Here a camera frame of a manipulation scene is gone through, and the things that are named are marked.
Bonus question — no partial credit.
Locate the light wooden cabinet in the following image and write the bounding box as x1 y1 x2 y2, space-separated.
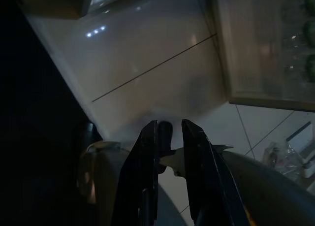
16 0 98 20

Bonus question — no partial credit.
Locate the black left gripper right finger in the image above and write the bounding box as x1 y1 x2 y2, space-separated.
181 118 258 226

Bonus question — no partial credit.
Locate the grey robot left leg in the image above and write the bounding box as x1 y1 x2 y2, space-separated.
76 140 130 206

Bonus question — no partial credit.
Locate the black cabinet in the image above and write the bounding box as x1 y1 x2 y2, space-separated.
0 0 103 226

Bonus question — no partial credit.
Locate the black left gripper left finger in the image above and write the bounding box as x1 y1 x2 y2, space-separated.
117 119 158 226

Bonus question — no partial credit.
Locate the black robot left foot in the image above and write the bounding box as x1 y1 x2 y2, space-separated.
73 121 98 150

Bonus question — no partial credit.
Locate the clear plastic bag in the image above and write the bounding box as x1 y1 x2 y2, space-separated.
262 140 305 176

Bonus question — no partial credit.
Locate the green bottle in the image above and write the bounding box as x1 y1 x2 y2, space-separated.
304 54 315 80
302 20 315 42

